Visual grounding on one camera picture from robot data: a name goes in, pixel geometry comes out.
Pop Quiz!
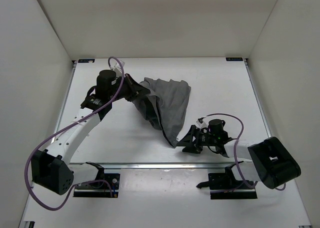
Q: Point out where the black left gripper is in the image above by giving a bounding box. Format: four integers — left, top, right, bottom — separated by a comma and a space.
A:
111, 71, 152, 99

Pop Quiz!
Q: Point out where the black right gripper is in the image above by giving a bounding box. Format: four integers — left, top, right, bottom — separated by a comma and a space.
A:
176, 125, 217, 154

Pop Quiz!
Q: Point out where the grey pleated skirt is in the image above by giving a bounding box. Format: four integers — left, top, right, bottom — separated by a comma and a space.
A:
133, 77, 191, 148

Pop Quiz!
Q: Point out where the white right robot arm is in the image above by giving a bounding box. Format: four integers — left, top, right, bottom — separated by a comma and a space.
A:
177, 119, 302, 190

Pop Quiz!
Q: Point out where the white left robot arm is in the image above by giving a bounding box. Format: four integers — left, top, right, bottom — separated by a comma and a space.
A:
31, 70, 150, 195

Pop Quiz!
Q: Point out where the left blue corner label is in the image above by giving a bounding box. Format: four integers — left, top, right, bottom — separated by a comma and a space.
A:
77, 59, 95, 63

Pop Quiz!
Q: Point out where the blue corner label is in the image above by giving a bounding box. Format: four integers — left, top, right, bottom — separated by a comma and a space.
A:
225, 57, 243, 62
77, 59, 95, 63

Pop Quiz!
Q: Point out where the right blue corner label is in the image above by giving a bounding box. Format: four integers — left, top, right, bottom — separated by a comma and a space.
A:
225, 57, 243, 62

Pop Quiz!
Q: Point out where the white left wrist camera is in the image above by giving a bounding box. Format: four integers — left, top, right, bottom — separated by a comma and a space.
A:
111, 63, 122, 77

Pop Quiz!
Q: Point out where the aluminium front table rail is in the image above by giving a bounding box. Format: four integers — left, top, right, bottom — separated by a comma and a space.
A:
102, 162, 241, 170

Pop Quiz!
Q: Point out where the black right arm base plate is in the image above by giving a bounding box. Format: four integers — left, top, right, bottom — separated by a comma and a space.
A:
208, 173, 258, 200

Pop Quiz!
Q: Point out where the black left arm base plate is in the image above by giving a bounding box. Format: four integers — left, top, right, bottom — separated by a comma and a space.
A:
73, 170, 121, 198

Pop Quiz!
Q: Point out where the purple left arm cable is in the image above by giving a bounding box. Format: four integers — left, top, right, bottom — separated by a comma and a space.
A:
26, 56, 126, 211

